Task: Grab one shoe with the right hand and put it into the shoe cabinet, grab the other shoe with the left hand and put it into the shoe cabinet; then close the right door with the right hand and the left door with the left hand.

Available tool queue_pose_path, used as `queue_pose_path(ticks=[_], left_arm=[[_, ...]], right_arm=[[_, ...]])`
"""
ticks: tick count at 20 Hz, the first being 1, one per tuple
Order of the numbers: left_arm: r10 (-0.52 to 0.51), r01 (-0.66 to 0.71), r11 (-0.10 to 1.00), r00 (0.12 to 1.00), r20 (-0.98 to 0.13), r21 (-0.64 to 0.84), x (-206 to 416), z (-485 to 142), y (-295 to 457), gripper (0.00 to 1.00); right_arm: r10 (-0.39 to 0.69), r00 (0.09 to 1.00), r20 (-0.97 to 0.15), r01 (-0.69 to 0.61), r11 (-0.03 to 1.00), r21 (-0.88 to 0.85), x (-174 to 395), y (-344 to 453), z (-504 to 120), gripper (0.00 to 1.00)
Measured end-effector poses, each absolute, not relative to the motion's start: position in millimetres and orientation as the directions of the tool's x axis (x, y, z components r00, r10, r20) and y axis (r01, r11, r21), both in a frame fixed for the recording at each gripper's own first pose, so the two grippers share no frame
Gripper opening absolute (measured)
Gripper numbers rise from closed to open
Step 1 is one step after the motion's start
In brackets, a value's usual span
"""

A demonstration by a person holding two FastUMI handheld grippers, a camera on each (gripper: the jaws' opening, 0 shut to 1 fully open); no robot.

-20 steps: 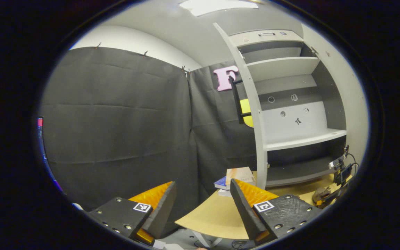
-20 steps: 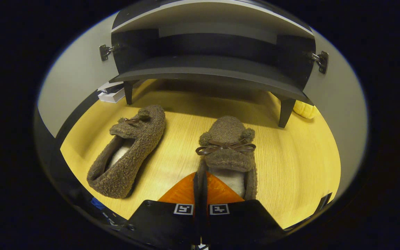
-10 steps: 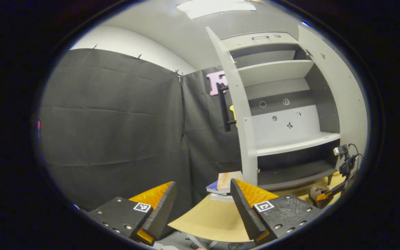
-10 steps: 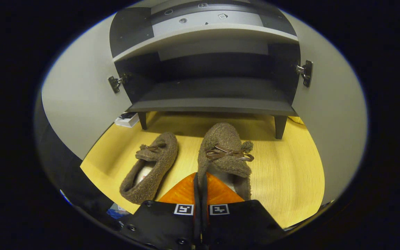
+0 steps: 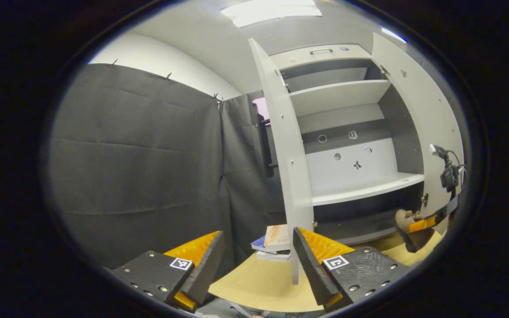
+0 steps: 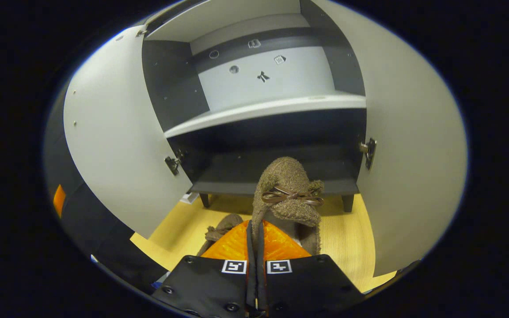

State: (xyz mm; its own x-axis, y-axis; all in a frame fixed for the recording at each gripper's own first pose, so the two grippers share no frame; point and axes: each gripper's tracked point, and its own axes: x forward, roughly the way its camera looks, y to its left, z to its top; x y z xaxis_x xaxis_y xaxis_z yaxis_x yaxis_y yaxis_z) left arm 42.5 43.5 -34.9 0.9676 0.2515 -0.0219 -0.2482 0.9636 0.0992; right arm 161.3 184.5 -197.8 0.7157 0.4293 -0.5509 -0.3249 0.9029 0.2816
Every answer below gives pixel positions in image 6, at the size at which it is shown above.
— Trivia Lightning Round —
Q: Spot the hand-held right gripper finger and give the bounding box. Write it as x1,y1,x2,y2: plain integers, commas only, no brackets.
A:
258,221,365,318
153,220,257,318

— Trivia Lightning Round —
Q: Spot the brown fuzzy shoe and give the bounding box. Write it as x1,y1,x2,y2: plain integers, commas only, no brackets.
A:
251,157,325,257
197,214,244,257

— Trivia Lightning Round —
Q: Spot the grey cabinet door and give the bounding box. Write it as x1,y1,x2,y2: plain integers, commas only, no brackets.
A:
63,26,193,239
312,0,468,278

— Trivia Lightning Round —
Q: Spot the grey shoe cabinet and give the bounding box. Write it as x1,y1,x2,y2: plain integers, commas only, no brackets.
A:
142,0,368,213

